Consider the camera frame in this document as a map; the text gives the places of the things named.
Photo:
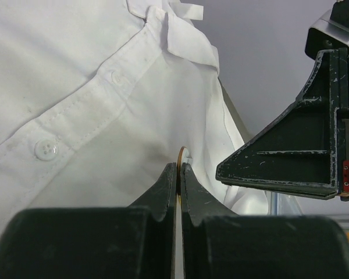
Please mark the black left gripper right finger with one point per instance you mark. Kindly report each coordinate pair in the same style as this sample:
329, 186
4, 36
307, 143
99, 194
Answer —
217, 243

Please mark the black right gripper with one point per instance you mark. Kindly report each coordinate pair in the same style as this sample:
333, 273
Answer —
328, 45

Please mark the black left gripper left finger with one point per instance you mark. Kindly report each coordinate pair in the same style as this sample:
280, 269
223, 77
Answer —
137, 241

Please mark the white button-up shirt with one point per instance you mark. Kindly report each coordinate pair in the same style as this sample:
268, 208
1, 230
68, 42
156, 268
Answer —
97, 96

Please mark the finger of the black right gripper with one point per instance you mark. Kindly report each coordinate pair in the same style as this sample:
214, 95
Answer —
288, 156

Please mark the yellow sunflower brooch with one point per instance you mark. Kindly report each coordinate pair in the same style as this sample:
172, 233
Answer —
183, 157

